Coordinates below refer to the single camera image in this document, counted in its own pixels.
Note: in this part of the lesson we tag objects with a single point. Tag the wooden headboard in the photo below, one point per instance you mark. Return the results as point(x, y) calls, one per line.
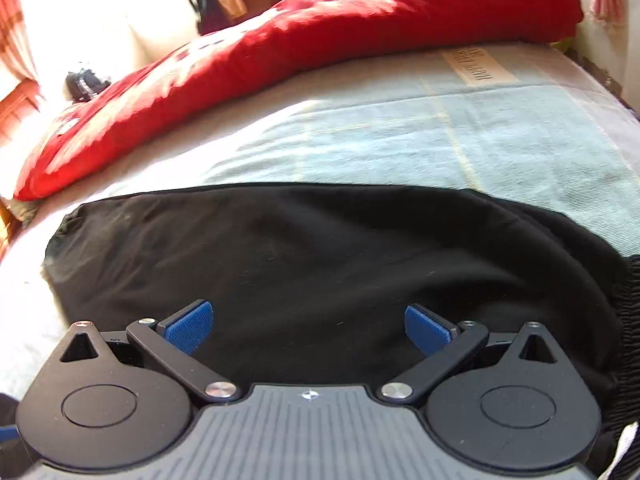
point(17, 110)

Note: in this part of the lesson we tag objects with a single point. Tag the grey checked bed sheet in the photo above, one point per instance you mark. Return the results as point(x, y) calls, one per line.
point(400, 140)

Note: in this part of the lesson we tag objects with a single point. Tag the black pants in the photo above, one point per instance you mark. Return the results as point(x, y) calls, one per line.
point(300, 260)

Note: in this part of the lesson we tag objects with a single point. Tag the grey backpack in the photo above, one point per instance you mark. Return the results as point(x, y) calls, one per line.
point(87, 82)

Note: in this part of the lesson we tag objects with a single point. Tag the red quilt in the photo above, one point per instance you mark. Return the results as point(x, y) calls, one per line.
point(300, 45)

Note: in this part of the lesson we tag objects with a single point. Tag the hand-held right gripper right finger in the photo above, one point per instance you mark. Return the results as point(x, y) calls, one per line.
point(427, 330)

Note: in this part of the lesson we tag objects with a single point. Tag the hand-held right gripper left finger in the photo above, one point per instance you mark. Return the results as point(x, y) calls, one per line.
point(192, 325)

